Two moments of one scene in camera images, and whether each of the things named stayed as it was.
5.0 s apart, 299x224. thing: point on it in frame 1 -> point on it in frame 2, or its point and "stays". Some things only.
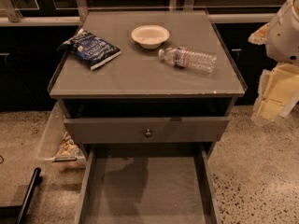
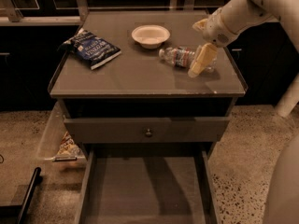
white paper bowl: x=150 y=36 stays
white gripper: x=284 y=36 -> x=215 y=29
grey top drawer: x=146 y=130 stays
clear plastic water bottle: x=188 y=58 stays
